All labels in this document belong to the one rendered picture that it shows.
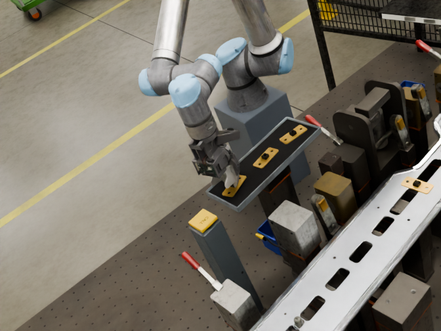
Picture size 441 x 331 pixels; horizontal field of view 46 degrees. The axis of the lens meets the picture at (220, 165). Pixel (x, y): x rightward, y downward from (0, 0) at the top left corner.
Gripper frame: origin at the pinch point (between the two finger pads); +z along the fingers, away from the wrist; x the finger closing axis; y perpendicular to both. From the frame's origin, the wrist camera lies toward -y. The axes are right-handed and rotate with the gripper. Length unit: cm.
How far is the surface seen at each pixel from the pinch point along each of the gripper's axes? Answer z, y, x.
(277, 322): 18.9, 26.8, 22.3
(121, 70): 120, -214, -308
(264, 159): 2.8, -12.3, 3.0
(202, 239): 6.7, 16.6, -2.7
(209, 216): 3.0, 11.3, -2.3
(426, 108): 17, -58, 35
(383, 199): 19.1, -18.9, 33.9
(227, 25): 120, -294, -226
